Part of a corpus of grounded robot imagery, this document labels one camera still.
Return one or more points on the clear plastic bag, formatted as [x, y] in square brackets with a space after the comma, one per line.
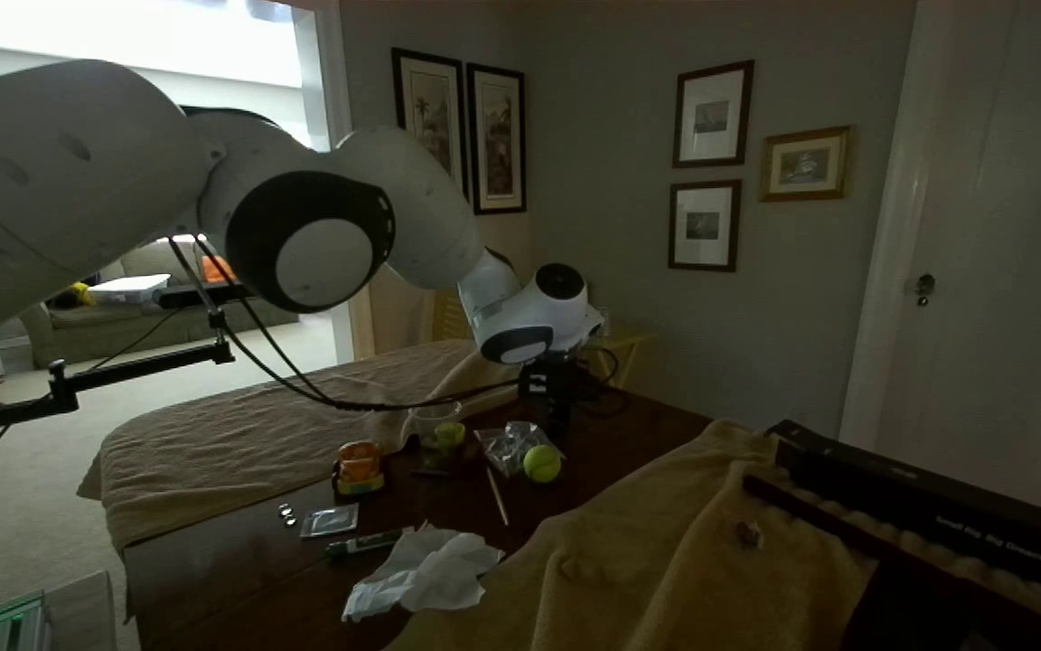
[500, 445]

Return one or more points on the small white card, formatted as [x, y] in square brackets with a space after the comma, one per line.
[327, 523]

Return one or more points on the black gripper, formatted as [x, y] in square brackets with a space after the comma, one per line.
[573, 381]

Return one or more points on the yellow pillow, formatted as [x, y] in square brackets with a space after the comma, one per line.
[81, 294]

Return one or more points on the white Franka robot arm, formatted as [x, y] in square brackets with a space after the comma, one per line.
[51, 182]

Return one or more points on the beige towel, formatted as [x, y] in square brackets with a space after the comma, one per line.
[667, 566]

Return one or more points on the black keyboard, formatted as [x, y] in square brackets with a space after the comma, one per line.
[965, 528]

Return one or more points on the beige covered bench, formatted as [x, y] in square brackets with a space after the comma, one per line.
[217, 445]

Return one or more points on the black framed picture white mat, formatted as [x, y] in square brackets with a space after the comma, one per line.
[704, 224]
[712, 113]

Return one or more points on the black bar camera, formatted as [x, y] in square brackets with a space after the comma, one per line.
[197, 294]

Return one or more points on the gold framed picture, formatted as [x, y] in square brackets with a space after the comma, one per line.
[806, 165]

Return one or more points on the orange block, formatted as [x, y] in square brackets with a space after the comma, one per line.
[361, 471]

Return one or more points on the thin wooden stick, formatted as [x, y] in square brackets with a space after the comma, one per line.
[497, 499]

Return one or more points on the orange pillow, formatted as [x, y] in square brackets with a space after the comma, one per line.
[217, 272]

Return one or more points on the yellow-green tennis ball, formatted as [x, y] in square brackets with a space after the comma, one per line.
[545, 463]

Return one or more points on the white room door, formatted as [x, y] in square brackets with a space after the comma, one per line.
[1004, 265]

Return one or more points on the tall black framed picture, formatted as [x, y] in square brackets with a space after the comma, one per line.
[429, 91]
[497, 137]

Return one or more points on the white crumpled tissue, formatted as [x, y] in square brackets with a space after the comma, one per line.
[423, 571]

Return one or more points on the grey sofa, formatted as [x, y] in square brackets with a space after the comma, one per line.
[99, 336]

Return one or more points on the metal door knob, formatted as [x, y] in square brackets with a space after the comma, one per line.
[924, 289]

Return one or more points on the clear plastic cup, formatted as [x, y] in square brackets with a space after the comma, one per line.
[423, 435]

